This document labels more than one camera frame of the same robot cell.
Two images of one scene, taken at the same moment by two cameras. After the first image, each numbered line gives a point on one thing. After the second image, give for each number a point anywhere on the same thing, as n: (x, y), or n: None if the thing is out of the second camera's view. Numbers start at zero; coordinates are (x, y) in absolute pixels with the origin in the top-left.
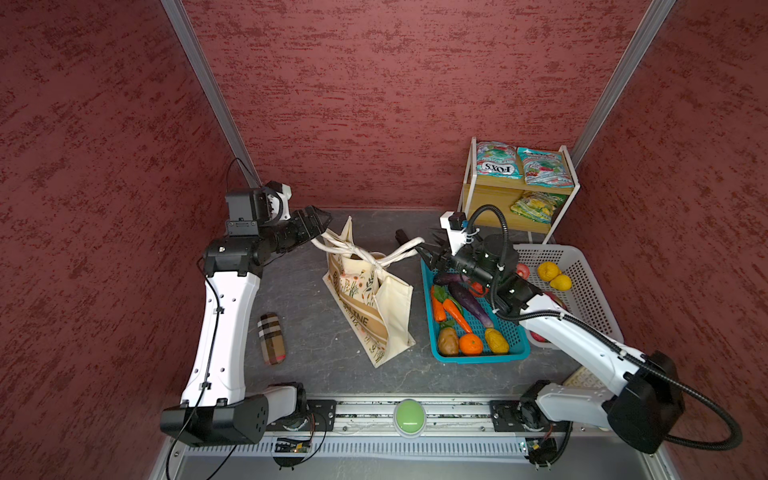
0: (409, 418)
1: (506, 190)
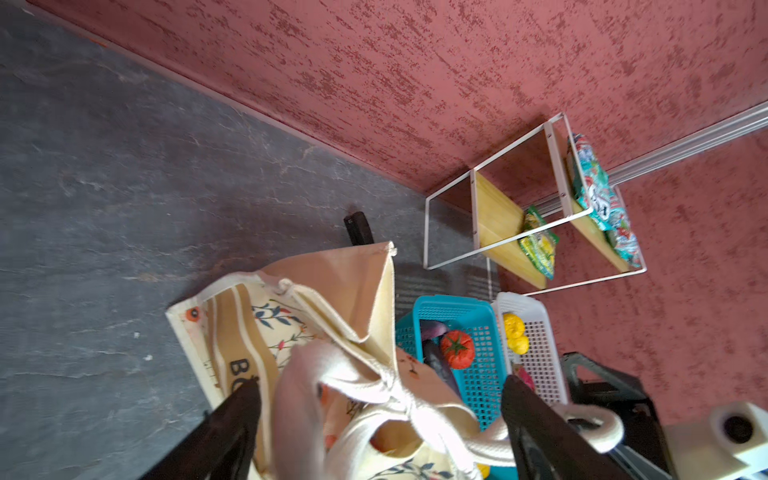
0: None
1: (480, 215)
